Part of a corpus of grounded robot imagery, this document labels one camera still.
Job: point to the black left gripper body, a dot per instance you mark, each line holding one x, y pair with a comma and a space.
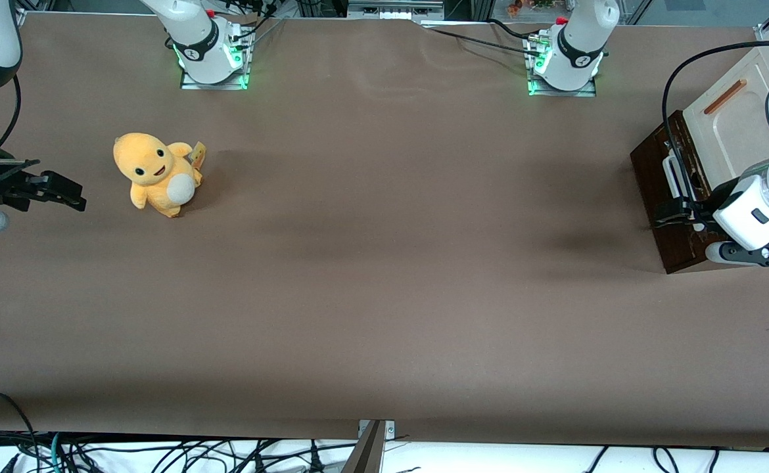
717, 198

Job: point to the dark wood drawer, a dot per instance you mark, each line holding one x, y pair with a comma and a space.
654, 190

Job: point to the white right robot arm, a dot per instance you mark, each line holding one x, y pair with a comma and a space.
194, 33

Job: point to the yellow plush toy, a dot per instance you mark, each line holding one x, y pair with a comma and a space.
154, 171

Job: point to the yellow plush paper tag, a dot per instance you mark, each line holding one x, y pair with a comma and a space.
198, 154

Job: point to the small orange objects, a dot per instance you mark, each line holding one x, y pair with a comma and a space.
514, 8

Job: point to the brown table cover sheet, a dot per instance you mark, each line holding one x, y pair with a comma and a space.
384, 263

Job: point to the silver device box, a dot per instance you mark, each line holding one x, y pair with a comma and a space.
394, 10

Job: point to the white cabinet with dark frame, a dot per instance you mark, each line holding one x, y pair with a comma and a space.
739, 131

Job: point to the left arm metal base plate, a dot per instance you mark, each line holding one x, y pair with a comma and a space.
585, 90

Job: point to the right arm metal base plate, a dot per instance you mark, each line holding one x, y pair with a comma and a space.
190, 84

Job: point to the silver bracket plate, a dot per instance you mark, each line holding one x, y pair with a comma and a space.
390, 429

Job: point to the grey metal post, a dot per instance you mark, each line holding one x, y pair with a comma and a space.
366, 453

